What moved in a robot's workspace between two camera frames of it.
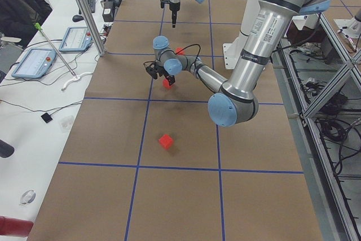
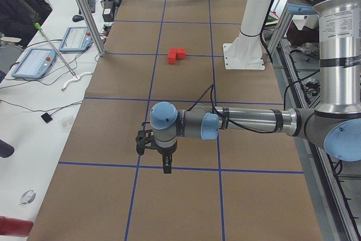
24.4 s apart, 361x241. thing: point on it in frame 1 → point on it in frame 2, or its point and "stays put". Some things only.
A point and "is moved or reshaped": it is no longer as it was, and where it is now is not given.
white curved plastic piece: x=75 y=79 stays put
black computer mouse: x=76 y=18 stays put
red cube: x=166 y=84 is moved or reshaped
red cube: x=181 y=52 stays put
